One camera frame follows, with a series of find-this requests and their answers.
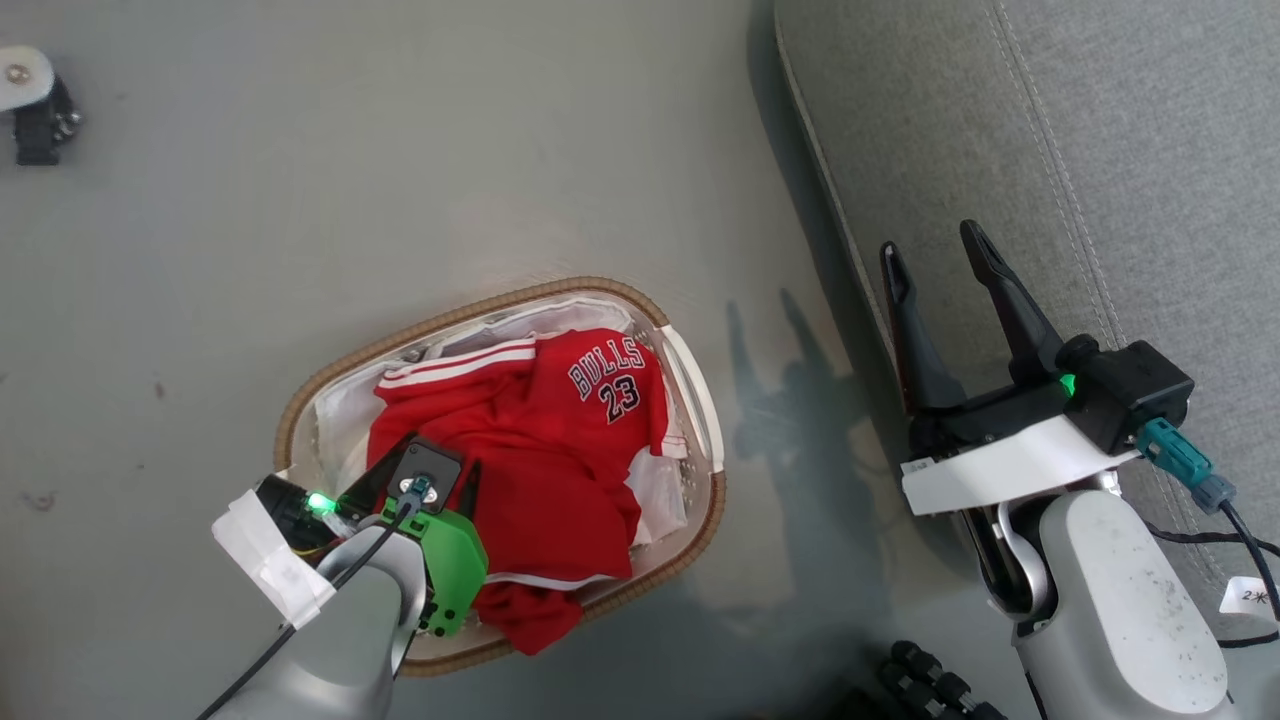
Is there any red Bulls basketball jersey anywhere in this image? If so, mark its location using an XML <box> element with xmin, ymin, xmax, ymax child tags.
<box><xmin>367</xmin><ymin>328</ymin><xmax>673</xmax><ymax>656</ymax></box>

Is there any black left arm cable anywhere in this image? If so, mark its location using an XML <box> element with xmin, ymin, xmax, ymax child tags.
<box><xmin>195</xmin><ymin>478</ymin><xmax>433</xmax><ymax>720</ymax></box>

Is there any black cable teal connector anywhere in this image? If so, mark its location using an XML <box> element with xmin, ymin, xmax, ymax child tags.
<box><xmin>1136</xmin><ymin>417</ymin><xmax>1280</xmax><ymax>649</ymax></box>

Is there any white paper cable tag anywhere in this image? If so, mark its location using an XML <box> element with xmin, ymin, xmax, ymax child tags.
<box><xmin>1219</xmin><ymin>576</ymin><xmax>1280</xmax><ymax>623</ymax></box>

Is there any grey fabric sofa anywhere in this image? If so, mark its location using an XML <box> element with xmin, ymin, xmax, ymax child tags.
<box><xmin>773</xmin><ymin>0</ymin><xmax>1280</xmax><ymax>641</ymax></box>

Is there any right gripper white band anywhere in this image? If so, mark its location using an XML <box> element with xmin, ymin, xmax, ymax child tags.
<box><xmin>879</xmin><ymin>219</ymin><xmax>1142</xmax><ymax>517</ymax></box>

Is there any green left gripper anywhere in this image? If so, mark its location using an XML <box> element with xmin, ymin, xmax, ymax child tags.
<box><xmin>338</xmin><ymin>434</ymin><xmax>490</xmax><ymax>637</ymax></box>

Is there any white bracket black caster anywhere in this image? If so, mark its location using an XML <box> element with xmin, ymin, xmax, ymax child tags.
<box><xmin>0</xmin><ymin>45</ymin><xmax>84</xmax><ymax>167</ymax></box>

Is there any white wicker-rimmed laundry basket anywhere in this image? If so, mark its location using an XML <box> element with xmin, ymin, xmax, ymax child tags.
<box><xmin>273</xmin><ymin>277</ymin><xmax>728</xmax><ymax>679</ymax></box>

